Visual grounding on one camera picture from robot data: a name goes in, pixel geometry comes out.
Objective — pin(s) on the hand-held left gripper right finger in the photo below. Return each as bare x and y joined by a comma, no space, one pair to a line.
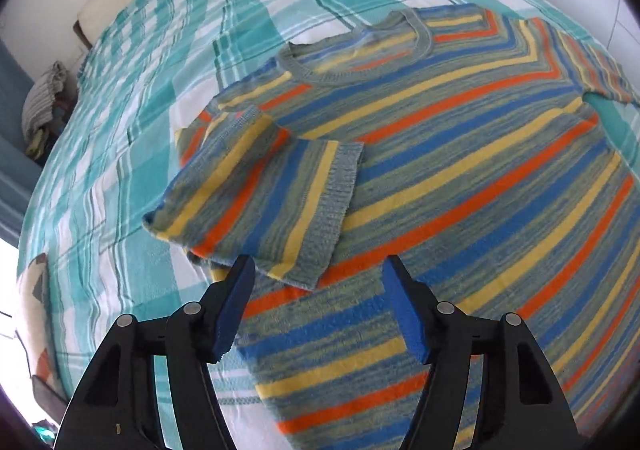
405,315

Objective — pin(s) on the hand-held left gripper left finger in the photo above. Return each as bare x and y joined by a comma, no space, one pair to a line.
235,310

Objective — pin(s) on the striped knitted sweater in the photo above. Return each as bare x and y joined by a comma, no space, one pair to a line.
450,155

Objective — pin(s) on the pile of striped clothes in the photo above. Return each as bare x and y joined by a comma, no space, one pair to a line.
45,100

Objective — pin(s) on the teal plaid bed blanket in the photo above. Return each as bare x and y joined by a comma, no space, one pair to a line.
125,155

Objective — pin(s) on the patterned cushion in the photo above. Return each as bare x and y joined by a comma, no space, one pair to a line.
32,325

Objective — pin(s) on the blue curtain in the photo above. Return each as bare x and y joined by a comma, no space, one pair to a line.
12,130

